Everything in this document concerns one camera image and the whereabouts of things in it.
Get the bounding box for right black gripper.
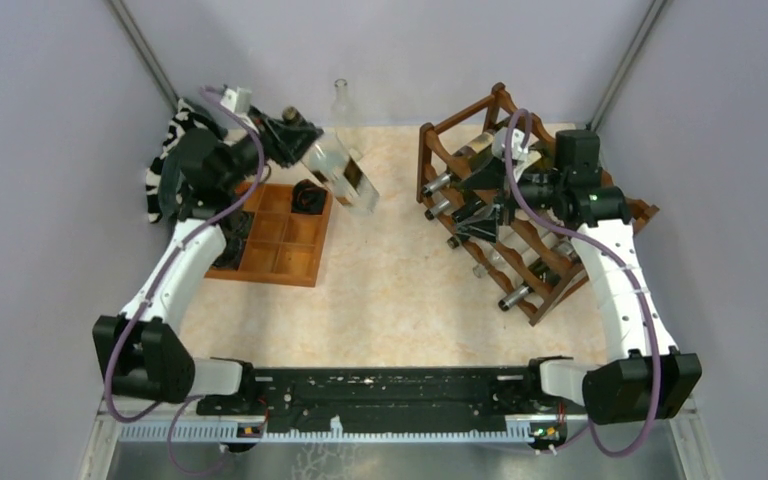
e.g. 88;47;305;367
451;153;564;244

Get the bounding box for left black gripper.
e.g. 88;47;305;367
220;104;324;191

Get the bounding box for dark wine bottle black cap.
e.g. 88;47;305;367
424;196;485;222

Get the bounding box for brown wooden wine rack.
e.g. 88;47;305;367
416;83;659;326

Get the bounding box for clear square spirit bottle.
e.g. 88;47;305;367
282;106;380;215

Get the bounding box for dark green wine bottle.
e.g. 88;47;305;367
419;128;497;197

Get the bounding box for slim clear glass bottle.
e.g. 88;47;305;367
471;228;538;280

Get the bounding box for olive wine bottle grey cap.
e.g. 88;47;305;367
497;241;581;313

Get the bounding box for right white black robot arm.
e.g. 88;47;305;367
465;127;702;425

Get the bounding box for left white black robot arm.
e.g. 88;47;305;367
92;107;325;414

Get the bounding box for black rolled sock top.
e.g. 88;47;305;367
291;179;328;215

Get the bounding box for grey blue cloth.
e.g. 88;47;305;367
158;130;206;222

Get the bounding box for dark rolled sock middle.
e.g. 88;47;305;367
219;210;254;243

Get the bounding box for dark rolled sock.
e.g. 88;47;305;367
212;237;246;271
219;210;254;243

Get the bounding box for orange wooden compartment tray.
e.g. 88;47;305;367
205;184;333;287

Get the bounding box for zebra striped cloth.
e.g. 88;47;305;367
145;97;228;224

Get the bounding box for dark rolled sock front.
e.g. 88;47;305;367
212;237;246;271

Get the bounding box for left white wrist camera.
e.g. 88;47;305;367
220;86;252;116

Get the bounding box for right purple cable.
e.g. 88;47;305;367
504;108;662;460

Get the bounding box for purple cable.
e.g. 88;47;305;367
504;108;662;460
102;86;267;477

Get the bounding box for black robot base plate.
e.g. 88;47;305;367
196;366;584;437

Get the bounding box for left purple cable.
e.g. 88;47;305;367
102;86;267;477

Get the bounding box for grey cable comb strip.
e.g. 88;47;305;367
118;417;534;444

